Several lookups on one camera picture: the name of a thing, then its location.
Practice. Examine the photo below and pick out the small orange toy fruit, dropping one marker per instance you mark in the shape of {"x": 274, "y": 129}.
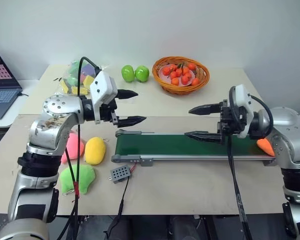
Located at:
{"x": 175, "y": 81}
{"x": 195, "y": 81}
{"x": 185, "y": 71}
{"x": 174, "y": 74}
{"x": 185, "y": 80}
{"x": 178, "y": 71}
{"x": 172, "y": 67}
{"x": 188, "y": 76}
{"x": 166, "y": 71}
{"x": 192, "y": 66}

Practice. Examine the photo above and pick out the green conveyor belt grey frame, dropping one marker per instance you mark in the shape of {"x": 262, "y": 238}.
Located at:
{"x": 177, "y": 145}

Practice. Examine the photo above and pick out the yellow foam block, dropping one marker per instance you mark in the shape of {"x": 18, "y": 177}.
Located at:
{"x": 65, "y": 86}
{"x": 88, "y": 80}

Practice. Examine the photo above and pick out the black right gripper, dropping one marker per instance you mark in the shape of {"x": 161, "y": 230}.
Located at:
{"x": 227, "y": 122}

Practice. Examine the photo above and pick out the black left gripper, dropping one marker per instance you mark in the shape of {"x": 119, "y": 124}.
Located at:
{"x": 107, "y": 112}

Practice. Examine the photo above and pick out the pink plush toy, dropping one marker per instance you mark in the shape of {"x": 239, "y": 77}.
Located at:
{"x": 73, "y": 143}

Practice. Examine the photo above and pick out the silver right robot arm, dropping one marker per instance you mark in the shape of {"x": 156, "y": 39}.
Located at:
{"x": 287, "y": 130}

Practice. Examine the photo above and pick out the clear plastic toy bag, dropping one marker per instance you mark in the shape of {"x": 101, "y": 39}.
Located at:
{"x": 72, "y": 73}

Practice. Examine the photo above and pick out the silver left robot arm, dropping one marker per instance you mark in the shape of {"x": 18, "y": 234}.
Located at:
{"x": 52, "y": 125}

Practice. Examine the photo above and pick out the yellow mango plush toy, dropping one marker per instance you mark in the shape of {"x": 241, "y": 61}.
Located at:
{"x": 95, "y": 151}

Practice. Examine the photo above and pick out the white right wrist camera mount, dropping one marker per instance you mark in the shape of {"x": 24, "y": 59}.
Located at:
{"x": 242, "y": 95}

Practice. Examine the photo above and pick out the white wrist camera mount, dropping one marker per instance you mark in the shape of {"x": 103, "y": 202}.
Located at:
{"x": 242, "y": 95}
{"x": 102, "y": 86}

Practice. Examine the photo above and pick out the grey perforated controller box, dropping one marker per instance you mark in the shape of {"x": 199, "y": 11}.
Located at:
{"x": 118, "y": 173}

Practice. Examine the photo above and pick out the green plush toy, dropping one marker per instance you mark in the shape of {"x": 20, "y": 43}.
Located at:
{"x": 85, "y": 177}

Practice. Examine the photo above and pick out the purple foam block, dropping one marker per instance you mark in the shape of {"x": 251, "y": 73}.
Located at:
{"x": 88, "y": 70}

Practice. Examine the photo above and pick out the orange wicker basket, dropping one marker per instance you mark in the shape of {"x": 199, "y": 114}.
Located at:
{"x": 180, "y": 90}

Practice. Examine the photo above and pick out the orange carrot plush toy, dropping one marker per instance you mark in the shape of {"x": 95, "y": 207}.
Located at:
{"x": 265, "y": 145}

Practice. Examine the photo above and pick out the open dark laptop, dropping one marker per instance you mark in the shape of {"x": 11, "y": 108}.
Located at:
{"x": 0, "y": 97}

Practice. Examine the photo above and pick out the small orange fruits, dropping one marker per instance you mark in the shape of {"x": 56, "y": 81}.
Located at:
{"x": 168, "y": 78}

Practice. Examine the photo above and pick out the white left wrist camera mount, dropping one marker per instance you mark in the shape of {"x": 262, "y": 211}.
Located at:
{"x": 102, "y": 86}

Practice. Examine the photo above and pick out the green toy apple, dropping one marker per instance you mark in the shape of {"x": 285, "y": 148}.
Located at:
{"x": 142, "y": 73}
{"x": 127, "y": 73}

